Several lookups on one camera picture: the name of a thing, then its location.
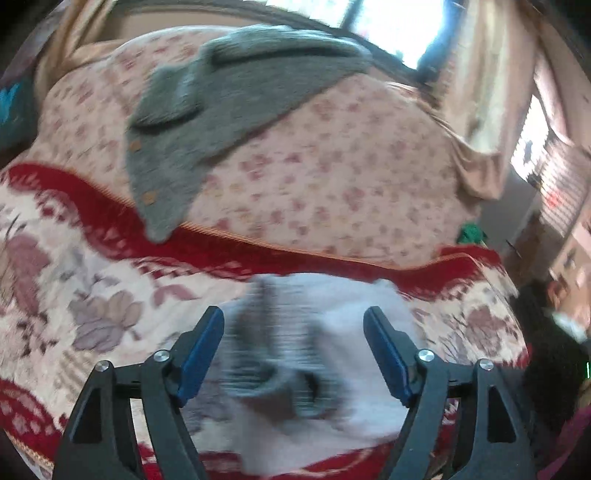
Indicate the grey fuzzy button cardigan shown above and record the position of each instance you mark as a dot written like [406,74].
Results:
[189,114]

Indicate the green cloth item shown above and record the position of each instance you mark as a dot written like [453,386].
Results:
[471,234]

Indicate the beige curtain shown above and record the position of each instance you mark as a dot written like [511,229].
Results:
[484,91]

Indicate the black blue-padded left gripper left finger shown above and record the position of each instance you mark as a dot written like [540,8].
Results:
[99,440]

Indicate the pink floral quilt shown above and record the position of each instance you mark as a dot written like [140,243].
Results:
[358,171]

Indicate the red cream floral blanket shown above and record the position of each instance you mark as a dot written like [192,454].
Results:
[81,283]

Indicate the blue paper bag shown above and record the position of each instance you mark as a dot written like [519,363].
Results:
[18,115]

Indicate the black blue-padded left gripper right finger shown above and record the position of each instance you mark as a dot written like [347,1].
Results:
[490,440]

